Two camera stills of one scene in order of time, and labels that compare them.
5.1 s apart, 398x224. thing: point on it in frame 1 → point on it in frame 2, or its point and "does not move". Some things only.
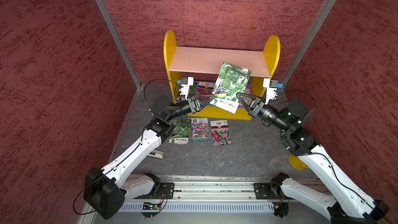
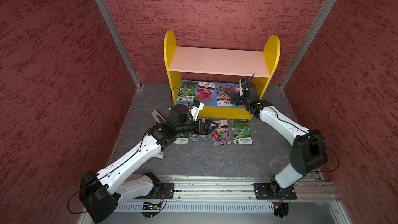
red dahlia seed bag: (204, 87) does not move
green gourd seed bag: (232, 79) → (241, 131)
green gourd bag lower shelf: (192, 89) does not move
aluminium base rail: (216, 189) does not move
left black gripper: (195, 105) → (205, 125)
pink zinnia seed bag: (221, 133) does not move
